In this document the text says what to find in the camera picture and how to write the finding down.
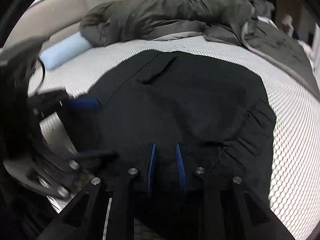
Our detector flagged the black pants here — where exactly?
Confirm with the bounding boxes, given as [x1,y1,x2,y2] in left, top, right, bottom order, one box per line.
[75,50,277,240]

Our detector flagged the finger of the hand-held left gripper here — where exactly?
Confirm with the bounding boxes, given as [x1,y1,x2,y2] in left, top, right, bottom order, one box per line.
[60,97,102,111]
[67,150,118,163]

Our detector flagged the black cable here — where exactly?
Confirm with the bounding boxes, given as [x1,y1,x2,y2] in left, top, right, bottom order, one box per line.
[38,58,46,87]

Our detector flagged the light blue pillow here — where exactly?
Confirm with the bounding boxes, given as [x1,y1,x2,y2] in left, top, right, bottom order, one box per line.
[39,32,93,70]

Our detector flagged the white mesh mattress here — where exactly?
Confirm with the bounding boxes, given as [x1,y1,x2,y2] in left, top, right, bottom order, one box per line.
[27,36,320,240]

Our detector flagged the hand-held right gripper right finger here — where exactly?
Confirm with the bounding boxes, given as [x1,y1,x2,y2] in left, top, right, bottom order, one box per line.
[175,144,297,240]

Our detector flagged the olive grey blanket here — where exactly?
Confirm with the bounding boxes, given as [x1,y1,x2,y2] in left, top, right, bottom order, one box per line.
[79,0,320,95]

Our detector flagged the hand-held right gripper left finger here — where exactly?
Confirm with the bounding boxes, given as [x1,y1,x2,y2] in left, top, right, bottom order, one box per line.
[37,144,158,240]

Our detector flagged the beige headboard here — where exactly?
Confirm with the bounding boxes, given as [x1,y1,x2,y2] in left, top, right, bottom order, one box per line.
[5,0,140,50]

